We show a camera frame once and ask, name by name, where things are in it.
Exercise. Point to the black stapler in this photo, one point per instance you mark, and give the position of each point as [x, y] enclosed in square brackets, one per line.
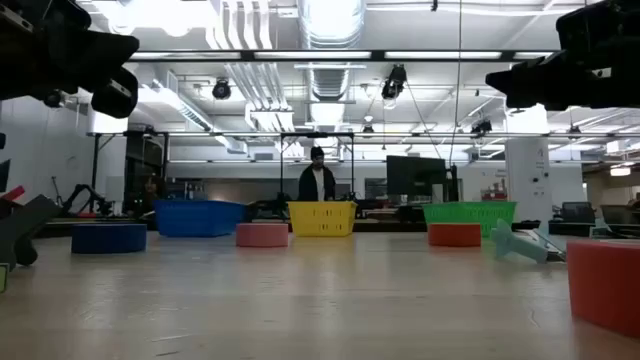
[25, 220]

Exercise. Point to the black background robot arm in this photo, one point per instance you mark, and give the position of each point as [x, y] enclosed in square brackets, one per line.
[267, 207]
[82, 192]

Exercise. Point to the black ceiling spotlight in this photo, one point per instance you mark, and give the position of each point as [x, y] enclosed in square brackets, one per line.
[395, 82]
[221, 90]
[53, 98]

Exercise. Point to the black overhead light beam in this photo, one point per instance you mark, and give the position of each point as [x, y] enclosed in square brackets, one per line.
[245, 55]

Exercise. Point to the black metal shelf frame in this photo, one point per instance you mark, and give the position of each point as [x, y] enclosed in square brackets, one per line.
[95, 165]

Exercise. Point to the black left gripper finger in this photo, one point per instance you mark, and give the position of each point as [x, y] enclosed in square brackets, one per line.
[110, 52]
[117, 95]

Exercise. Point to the orange rectangular block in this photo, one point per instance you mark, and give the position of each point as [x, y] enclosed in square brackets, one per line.
[454, 235]

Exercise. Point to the pink tape roll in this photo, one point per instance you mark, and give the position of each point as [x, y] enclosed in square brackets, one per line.
[262, 235]

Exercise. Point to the blue plastic basket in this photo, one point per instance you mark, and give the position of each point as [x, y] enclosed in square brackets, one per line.
[197, 218]

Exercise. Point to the white building column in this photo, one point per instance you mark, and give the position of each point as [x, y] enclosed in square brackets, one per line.
[527, 180]

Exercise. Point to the yellow plastic basket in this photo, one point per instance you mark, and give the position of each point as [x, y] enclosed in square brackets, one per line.
[322, 218]

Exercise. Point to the seated person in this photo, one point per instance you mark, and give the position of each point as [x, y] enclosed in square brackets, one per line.
[145, 197]

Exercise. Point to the teal stapler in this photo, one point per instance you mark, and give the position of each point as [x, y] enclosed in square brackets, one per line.
[515, 245]

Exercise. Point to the blue tape roll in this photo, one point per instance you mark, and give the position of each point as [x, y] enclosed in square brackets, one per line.
[109, 238]

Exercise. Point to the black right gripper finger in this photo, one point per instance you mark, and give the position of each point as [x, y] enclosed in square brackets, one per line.
[520, 87]

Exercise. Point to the black computer monitor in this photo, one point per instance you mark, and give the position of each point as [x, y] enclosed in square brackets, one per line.
[415, 175]

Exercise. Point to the red background box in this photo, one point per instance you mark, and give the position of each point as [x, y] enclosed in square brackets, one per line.
[494, 192]

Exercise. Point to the green plastic basket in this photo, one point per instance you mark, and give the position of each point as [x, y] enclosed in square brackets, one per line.
[465, 212]

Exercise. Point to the large red tape roll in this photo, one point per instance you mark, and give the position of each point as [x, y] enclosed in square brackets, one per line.
[607, 285]

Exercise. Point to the standing person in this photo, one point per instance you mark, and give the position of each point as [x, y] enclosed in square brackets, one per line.
[316, 182]

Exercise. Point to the silver ceiling air duct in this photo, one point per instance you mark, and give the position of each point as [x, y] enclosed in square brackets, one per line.
[330, 30]

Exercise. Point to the green staple box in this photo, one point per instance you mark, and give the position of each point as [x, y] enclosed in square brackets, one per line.
[3, 277]

